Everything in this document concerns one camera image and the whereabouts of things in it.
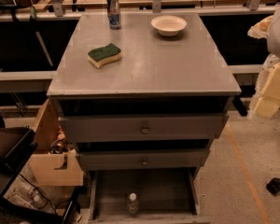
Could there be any clear plastic water bottle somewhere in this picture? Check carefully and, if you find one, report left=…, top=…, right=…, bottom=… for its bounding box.
left=126, top=192, right=140, bottom=216

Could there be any blue energy drink can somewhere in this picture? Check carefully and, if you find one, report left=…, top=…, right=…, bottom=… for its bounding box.
left=106, top=0, right=121, bottom=30

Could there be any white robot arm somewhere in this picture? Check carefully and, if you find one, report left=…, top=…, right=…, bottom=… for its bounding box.
left=247, top=7, right=280, bottom=119

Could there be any grey middle drawer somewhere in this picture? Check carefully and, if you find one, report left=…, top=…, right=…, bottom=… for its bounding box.
left=77, top=148, right=209, bottom=171

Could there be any black cart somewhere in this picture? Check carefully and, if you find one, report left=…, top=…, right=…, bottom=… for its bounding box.
left=0, top=116, right=80, bottom=224

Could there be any grey open bottom drawer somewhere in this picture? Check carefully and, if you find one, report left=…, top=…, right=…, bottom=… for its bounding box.
left=89, top=169, right=211, bottom=224

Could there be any black chair caster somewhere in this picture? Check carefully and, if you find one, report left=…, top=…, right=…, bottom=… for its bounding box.
left=266, top=177, right=280, bottom=195

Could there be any wooden crate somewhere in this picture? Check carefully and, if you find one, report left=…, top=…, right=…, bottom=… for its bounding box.
left=29, top=100, right=83, bottom=186

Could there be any plastic bottle on floor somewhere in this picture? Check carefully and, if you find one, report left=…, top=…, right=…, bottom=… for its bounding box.
left=20, top=182, right=48, bottom=209

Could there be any grey drawer cabinet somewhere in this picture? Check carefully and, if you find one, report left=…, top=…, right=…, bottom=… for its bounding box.
left=46, top=12, right=243, bottom=173

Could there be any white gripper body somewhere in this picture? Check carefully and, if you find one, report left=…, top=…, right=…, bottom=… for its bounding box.
left=247, top=15, right=280, bottom=119

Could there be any green yellow sponge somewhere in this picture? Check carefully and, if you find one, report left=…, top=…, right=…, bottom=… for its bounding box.
left=88, top=43, right=122, bottom=68

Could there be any grey top drawer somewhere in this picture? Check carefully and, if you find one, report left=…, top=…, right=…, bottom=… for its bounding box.
left=59, top=113, right=228, bottom=143

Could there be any white bowl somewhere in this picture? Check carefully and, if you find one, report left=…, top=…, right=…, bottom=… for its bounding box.
left=151, top=16, right=187, bottom=37

